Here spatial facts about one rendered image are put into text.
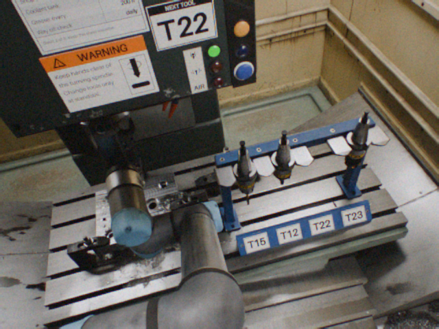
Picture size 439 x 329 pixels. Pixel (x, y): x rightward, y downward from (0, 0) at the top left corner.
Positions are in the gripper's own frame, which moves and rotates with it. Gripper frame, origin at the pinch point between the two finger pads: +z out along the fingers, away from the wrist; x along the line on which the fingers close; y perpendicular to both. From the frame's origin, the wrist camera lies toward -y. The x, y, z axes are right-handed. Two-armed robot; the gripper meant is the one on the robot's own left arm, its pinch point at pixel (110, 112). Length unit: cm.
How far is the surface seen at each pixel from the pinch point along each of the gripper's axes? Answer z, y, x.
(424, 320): -59, 72, 75
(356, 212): -27, 45, 63
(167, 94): -21.3, -18.5, 14.3
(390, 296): -50, 67, 67
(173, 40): -21.0, -28.4, 17.6
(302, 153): -17, 19, 46
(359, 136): -19, 15, 61
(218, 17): -21.2, -30.2, 25.1
